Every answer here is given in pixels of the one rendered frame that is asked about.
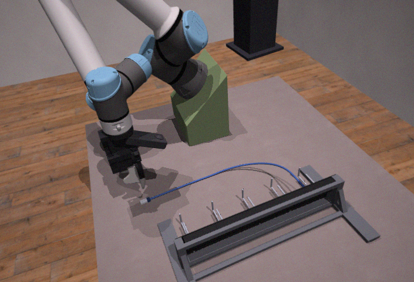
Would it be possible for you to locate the white network cable plug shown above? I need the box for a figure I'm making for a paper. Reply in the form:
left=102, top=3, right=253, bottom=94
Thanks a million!
left=140, top=197, right=151, bottom=204

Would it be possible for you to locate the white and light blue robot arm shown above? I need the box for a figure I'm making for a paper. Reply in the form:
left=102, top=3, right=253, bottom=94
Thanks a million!
left=38, top=0, right=208, bottom=149

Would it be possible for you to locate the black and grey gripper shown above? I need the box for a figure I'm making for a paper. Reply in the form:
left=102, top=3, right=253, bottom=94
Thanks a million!
left=97, top=125, right=146, bottom=189

